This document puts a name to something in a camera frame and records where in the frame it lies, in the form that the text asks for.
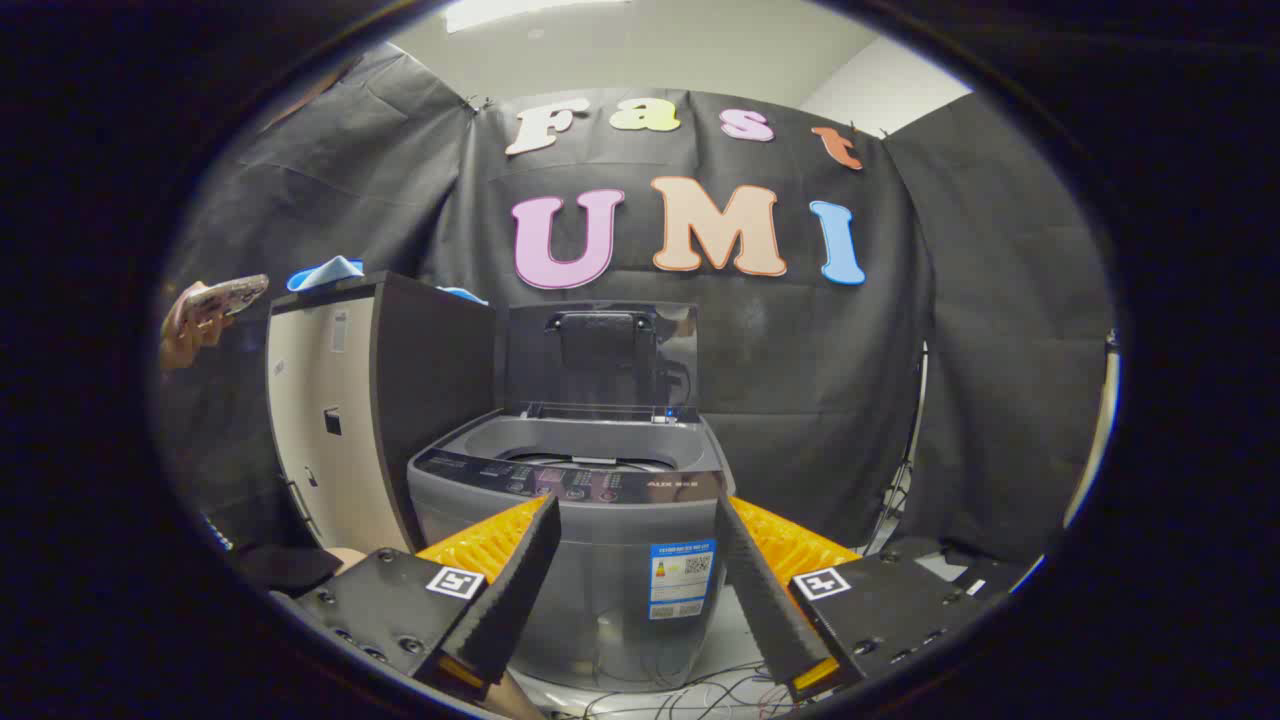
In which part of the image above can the white pole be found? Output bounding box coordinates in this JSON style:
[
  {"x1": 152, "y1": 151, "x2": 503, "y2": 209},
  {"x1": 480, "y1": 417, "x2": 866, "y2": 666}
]
[{"x1": 1062, "y1": 332, "x2": 1121, "y2": 531}]

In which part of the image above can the light blue shirt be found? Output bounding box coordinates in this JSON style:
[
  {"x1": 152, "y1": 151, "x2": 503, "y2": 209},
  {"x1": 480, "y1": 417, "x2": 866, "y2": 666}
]
[{"x1": 287, "y1": 256, "x2": 489, "y2": 306}]

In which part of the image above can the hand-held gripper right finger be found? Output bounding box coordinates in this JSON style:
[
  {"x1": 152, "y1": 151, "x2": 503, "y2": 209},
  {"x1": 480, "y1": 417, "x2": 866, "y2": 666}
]
[{"x1": 714, "y1": 492, "x2": 1013, "y2": 704}]

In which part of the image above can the beige cabinet with dark top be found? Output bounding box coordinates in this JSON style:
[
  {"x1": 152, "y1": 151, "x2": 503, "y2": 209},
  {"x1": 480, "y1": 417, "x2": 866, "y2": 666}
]
[{"x1": 265, "y1": 270, "x2": 498, "y2": 556}]

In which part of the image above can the tangle of floor cables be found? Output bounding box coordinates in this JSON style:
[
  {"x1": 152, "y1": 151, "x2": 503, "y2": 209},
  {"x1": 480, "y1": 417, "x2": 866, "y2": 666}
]
[{"x1": 560, "y1": 658, "x2": 801, "y2": 720}]

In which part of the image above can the smartphone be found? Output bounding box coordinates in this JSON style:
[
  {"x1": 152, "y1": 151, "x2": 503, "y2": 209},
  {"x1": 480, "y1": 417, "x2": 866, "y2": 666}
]
[{"x1": 185, "y1": 274, "x2": 271, "y2": 326}]

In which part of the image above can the black backdrop cloth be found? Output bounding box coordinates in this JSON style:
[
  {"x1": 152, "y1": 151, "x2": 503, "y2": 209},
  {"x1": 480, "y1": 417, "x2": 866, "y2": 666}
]
[{"x1": 160, "y1": 45, "x2": 1116, "y2": 561}]

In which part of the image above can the dark washing machine lid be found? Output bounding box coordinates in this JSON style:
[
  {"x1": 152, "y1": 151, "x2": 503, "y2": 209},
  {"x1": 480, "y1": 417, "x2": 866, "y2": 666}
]
[{"x1": 505, "y1": 300, "x2": 701, "y2": 423}]

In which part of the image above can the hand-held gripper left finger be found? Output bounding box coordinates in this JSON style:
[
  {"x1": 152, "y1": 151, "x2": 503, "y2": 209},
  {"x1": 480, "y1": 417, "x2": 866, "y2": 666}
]
[{"x1": 270, "y1": 492, "x2": 563, "y2": 703}]

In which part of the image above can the grey washing machine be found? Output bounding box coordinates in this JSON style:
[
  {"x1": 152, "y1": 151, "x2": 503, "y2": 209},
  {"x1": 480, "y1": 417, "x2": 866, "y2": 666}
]
[{"x1": 406, "y1": 300, "x2": 736, "y2": 691}]

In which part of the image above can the black box with white label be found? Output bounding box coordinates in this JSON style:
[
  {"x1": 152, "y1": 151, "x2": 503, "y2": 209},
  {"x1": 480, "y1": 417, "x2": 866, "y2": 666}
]
[{"x1": 940, "y1": 545, "x2": 1033, "y2": 601}]

